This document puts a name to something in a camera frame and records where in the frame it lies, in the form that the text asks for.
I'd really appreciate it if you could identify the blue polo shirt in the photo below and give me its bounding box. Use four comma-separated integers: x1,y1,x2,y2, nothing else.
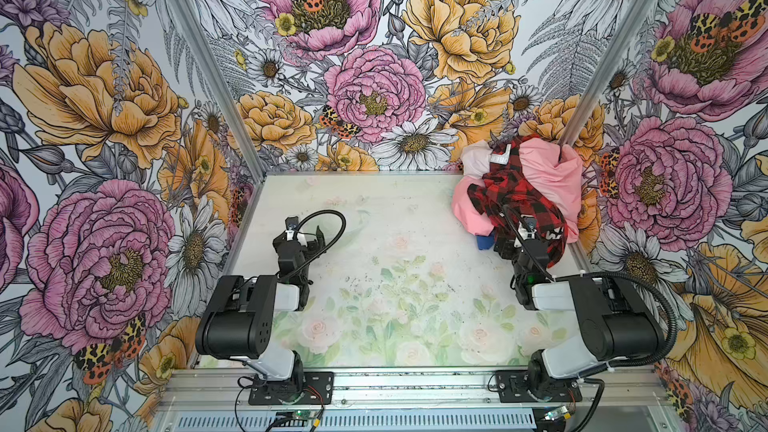
476,235,495,251

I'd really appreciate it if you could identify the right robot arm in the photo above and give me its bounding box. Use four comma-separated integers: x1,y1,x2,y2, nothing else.
494,236,677,403

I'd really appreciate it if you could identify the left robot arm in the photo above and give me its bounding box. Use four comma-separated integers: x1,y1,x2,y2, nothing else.
195,230,326,402

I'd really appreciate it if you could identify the red black plaid cloth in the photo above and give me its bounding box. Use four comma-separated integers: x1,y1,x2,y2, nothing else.
468,135,567,267

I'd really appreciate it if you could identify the pink jacket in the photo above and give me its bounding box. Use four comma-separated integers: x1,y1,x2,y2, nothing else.
451,137,583,244

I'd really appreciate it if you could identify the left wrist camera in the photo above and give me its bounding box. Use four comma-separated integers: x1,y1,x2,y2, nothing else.
285,216,301,233

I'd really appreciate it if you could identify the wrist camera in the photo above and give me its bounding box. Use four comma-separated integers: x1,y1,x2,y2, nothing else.
518,216,537,240
285,216,301,233

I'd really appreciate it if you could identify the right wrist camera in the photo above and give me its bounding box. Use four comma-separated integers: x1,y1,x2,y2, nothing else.
518,216,537,240

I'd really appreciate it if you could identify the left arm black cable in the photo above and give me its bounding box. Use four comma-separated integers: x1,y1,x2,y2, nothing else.
280,209,347,283

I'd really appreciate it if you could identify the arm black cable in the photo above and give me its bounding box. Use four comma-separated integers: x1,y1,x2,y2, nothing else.
501,203,678,432
280,209,347,283

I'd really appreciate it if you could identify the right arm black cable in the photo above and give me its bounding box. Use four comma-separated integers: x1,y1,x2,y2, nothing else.
501,203,678,432

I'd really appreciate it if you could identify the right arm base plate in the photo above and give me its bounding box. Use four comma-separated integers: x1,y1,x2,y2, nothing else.
492,370,582,403

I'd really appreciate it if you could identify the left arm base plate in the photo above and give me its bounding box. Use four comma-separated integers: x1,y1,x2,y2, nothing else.
248,372,335,406

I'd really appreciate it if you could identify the aluminium front rail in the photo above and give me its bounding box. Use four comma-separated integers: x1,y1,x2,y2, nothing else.
158,367,669,413

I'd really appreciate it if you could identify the left aluminium corner post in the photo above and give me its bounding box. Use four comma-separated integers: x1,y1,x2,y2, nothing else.
167,0,266,185

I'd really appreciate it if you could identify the aluminium corner post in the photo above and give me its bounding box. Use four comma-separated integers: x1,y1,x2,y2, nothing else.
558,0,658,146
167,0,266,185

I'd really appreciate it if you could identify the right aluminium corner post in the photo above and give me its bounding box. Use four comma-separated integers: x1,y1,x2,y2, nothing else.
558,0,658,146

